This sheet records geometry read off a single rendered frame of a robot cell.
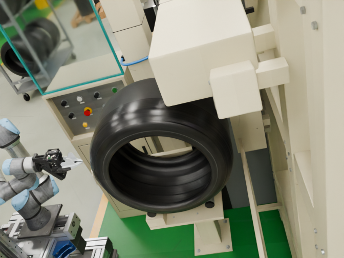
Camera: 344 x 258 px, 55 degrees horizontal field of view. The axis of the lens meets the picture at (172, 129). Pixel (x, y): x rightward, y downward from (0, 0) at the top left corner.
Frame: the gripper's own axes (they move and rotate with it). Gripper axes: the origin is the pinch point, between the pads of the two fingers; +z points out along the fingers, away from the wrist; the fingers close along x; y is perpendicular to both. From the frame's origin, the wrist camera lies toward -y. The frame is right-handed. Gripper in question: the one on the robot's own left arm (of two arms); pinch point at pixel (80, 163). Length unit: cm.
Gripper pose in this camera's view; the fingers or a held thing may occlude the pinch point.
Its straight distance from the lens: 154.9
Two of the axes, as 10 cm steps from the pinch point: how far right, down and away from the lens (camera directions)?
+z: 9.8, -1.1, -1.4
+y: -1.7, -7.7, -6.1
